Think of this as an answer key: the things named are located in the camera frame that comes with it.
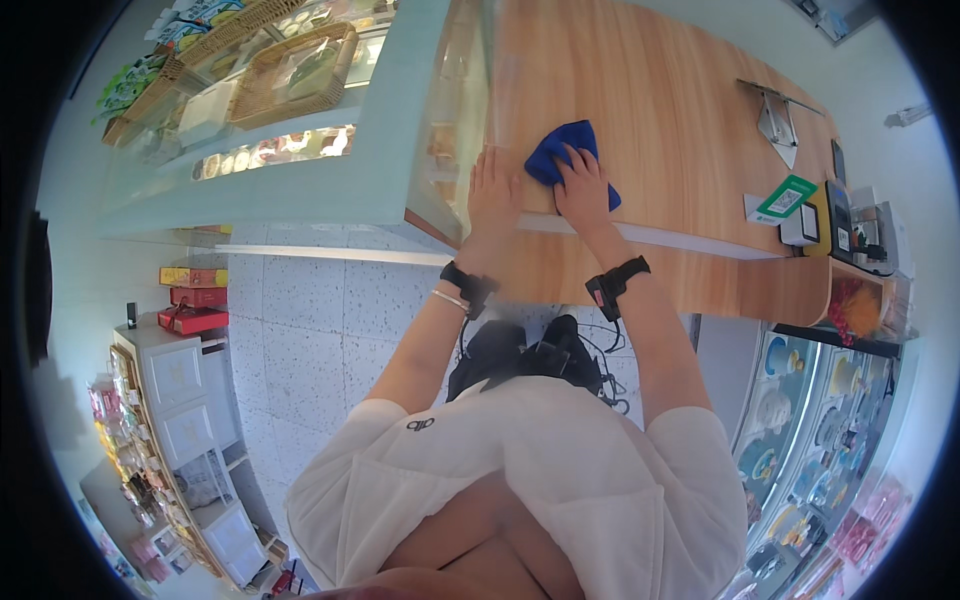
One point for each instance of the heap of pink packets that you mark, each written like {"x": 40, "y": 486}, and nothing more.
{"x": 862, "y": 532}

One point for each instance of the green white packets heap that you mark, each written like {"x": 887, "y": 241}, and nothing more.
{"x": 131, "y": 86}

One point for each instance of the yellow black payment terminal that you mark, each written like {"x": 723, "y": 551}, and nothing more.
{"x": 832, "y": 221}

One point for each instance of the small black box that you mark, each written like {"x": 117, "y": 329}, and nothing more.
{"x": 131, "y": 315}

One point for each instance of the blue cleaning cloth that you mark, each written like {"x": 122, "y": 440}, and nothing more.
{"x": 547, "y": 154}

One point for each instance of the red orange flower decoration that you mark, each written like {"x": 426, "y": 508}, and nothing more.
{"x": 855, "y": 311}

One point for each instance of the black phone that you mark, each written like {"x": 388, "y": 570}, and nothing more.
{"x": 838, "y": 161}

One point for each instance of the glass cake display case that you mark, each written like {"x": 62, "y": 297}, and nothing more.
{"x": 810, "y": 435}

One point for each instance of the small white device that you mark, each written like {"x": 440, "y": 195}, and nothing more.
{"x": 801, "y": 225}

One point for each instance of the silver metal stand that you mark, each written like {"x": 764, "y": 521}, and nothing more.
{"x": 776, "y": 120}

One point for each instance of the yellow gift box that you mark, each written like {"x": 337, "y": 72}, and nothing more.
{"x": 193, "y": 277}

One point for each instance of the green white code sign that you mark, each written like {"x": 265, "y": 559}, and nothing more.
{"x": 784, "y": 199}

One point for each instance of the glass pastry display case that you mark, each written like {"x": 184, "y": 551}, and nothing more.
{"x": 322, "y": 187}

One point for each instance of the long wicker basket tray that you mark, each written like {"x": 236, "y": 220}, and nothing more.
{"x": 202, "y": 45}

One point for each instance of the snack shelf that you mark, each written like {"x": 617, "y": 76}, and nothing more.
{"x": 135, "y": 450}

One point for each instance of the black wrist band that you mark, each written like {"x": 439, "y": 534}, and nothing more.
{"x": 611, "y": 285}
{"x": 466, "y": 283}

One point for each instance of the white drawer cabinet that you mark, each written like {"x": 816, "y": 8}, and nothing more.
{"x": 187, "y": 420}

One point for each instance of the person's left hand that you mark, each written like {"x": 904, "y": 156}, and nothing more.
{"x": 493, "y": 206}

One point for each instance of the person's right hand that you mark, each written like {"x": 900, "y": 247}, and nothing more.
{"x": 585, "y": 201}

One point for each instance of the square wicker basket tray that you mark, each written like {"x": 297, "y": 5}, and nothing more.
{"x": 292, "y": 75}

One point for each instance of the person's body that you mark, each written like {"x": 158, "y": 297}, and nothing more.
{"x": 525, "y": 487}

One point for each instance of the plain red gift box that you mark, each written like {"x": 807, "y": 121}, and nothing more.
{"x": 199, "y": 297}

